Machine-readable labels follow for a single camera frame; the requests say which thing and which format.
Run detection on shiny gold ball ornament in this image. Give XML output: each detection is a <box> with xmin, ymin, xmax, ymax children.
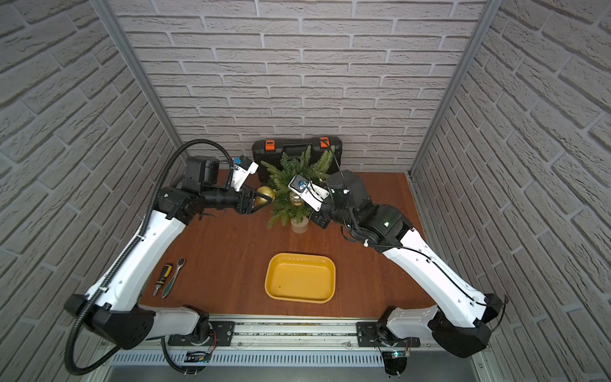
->
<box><xmin>289</xmin><ymin>192</ymin><xmax>304</xmax><ymax>207</ymax></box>

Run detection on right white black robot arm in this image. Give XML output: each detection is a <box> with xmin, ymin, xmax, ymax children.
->
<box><xmin>290</xmin><ymin>170</ymin><xmax>505</xmax><ymax>358</ymax></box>

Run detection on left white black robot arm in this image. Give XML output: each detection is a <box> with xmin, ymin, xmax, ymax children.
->
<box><xmin>65</xmin><ymin>156</ymin><xmax>260</xmax><ymax>350</ymax></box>

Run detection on white tree pot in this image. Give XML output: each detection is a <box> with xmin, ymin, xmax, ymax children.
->
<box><xmin>291</xmin><ymin>216</ymin><xmax>310</xmax><ymax>234</ymax></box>

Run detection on small green christmas tree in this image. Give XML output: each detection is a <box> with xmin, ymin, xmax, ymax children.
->
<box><xmin>259</xmin><ymin>145</ymin><xmax>335</xmax><ymax>229</ymax></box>

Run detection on black tool case orange latches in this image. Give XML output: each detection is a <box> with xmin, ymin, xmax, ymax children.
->
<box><xmin>251</xmin><ymin>135</ymin><xmax>343</xmax><ymax>184</ymax></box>

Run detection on yellow plastic tray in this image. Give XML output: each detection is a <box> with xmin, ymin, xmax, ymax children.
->
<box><xmin>264</xmin><ymin>253</ymin><xmax>336</xmax><ymax>304</ymax></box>

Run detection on yellow black screwdriver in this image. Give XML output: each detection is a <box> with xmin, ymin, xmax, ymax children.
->
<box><xmin>153</xmin><ymin>264</ymin><xmax>173</xmax><ymax>296</ymax></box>

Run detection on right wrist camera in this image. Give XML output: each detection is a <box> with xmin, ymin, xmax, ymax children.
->
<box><xmin>288</xmin><ymin>175</ymin><xmax>329</xmax><ymax>212</ymax></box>

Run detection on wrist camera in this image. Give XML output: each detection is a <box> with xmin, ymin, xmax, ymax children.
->
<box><xmin>231</xmin><ymin>155</ymin><xmax>259</xmax><ymax>192</ymax></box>
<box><xmin>288</xmin><ymin>175</ymin><xmax>329</xmax><ymax>212</ymax></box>

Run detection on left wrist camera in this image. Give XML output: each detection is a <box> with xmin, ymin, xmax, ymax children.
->
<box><xmin>231</xmin><ymin>155</ymin><xmax>259</xmax><ymax>192</ymax></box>

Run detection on teal handled ratchet wrench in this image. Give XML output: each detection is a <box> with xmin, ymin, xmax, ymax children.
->
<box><xmin>162</xmin><ymin>258</ymin><xmax>186</xmax><ymax>299</ymax></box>

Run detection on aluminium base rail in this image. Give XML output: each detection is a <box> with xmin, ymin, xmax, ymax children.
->
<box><xmin>111</xmin><ymin>315</ymin><xmax>445</xmax><ymax>368</ymax></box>

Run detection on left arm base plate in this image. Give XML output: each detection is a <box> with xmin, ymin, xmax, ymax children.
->
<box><xmin>166</xmin><ymin>320</ymin><xmax>235</xmax><ymax>347</ymax></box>

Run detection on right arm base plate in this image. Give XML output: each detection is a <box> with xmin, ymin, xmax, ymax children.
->
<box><xmin>356</xmin><ymin>322</ymin><xmax>421</xmax><ymax>348</ymax></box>

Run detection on left black corrugated cable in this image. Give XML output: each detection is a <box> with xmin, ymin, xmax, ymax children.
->
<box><xmin>64</xmin><ymin>138</ymin><xmax>235</xmax><ymax>377</ymax></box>

